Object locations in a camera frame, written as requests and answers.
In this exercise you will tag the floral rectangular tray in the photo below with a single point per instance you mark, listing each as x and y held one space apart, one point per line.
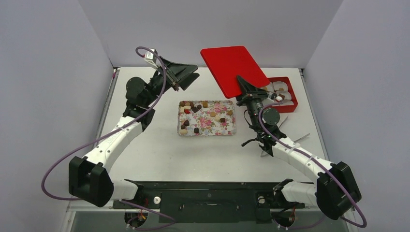
216 120

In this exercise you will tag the metal serving tongs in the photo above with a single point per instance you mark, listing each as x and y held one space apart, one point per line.
263 153

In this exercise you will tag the red chocolate box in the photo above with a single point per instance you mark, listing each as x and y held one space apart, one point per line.
282 85

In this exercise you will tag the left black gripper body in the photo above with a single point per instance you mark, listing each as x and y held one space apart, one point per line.
156 85

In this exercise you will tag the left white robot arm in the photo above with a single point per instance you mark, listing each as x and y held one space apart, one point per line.
89 178

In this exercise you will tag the white swirl oval chocolate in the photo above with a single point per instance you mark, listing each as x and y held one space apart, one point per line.
183 131

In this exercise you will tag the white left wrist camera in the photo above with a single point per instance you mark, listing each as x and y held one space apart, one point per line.
150 58

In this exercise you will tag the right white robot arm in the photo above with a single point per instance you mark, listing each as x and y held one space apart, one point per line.
333 188

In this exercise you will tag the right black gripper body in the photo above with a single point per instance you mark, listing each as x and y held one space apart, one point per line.
251 96

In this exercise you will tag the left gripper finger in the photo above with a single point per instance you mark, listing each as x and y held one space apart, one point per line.
185 80
172 69

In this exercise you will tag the red box lid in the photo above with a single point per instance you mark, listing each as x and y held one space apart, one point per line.
226 63

